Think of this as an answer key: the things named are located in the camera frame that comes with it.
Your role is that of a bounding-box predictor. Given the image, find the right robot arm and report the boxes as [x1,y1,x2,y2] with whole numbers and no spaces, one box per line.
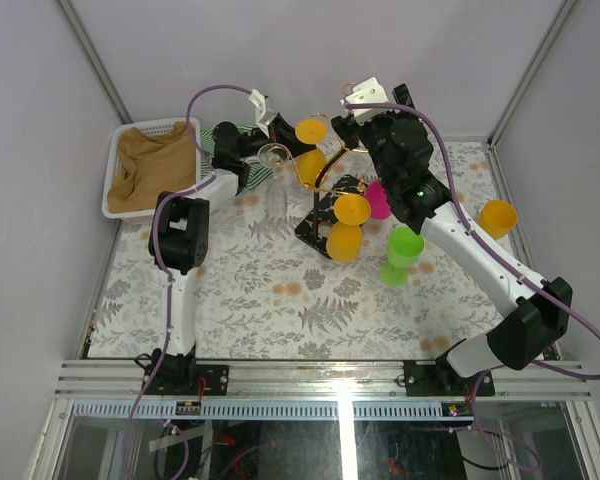
[331,78,573,395]

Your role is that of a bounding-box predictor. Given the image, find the green plastic wine glass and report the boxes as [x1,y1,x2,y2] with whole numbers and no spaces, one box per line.
[380,226,425,287]

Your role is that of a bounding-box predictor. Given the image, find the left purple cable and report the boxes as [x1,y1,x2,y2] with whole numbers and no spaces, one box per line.
[119,84,256,480]

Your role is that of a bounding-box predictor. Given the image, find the brown cloth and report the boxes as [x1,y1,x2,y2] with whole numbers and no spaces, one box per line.
[107,121,197,214]

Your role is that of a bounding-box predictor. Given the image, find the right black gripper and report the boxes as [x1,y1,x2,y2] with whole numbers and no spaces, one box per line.
[332,85,417,191]

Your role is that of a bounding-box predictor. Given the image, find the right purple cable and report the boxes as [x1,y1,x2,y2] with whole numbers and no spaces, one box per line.
[344,101,600,474]

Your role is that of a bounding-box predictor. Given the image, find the gold wine glass rack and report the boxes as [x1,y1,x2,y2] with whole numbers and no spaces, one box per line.
[288,114,367,260]

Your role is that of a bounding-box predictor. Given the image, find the purple cable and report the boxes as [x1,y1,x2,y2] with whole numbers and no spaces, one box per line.
[119,84,256,480]
[344,101,600,474]

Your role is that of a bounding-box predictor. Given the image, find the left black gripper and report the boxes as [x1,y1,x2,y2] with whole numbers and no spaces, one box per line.
[232,110,311,161]

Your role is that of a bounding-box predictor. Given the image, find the orange wine glass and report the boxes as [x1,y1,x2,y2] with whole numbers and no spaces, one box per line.
[477,199,518,240]
[326,194,371,263]
[294,117,328,187]

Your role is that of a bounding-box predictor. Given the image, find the white plastic basket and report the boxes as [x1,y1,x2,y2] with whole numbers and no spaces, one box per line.
[102,118,202,224]

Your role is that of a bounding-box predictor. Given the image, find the green striped cloth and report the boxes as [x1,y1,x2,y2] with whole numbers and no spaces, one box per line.
[200,121,273,192]

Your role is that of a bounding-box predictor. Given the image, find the pink plastic wine glass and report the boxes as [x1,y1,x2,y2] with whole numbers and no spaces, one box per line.
[364,180,392,220]

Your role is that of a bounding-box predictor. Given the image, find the clear wine glass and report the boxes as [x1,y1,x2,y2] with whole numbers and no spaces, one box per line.
[258,143,291,219]

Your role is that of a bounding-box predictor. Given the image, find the aluminium front rail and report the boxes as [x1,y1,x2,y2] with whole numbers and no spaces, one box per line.
[54,359,593,402]

